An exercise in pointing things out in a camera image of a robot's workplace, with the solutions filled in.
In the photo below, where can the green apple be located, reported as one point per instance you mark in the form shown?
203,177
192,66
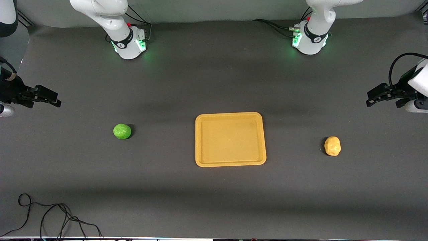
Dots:
122,131

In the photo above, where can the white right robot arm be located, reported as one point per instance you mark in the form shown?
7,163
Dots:
113,20

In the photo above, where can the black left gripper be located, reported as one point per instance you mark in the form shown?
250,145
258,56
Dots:
402,89

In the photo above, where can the yellow plastic tray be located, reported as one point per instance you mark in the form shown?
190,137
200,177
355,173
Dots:
230,140

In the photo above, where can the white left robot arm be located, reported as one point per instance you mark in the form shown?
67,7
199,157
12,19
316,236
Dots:
317,33

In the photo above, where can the yellow potato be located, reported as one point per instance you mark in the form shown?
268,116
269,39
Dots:
332,146

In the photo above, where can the aluminium frame rail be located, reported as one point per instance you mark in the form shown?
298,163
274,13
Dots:
25,18

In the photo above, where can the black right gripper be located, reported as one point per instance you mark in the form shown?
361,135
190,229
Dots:
13,89

